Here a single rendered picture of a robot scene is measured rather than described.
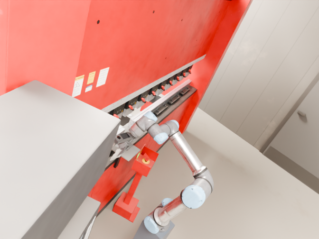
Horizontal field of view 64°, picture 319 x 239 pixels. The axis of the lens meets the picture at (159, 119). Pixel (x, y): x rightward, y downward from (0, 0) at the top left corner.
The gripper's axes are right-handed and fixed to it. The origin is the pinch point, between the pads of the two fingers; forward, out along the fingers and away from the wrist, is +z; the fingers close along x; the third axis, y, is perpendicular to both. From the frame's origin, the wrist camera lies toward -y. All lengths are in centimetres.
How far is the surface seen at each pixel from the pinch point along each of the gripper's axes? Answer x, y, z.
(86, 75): 25.9, -31.0, -25.7
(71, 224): -37, -64, -1
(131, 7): 38, -30, -65
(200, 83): 83, 227, -101
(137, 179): 5, 103, 26
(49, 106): -20, -87, -26
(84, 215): -36, -60, -4
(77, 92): 23.2, -29.8, -16.1
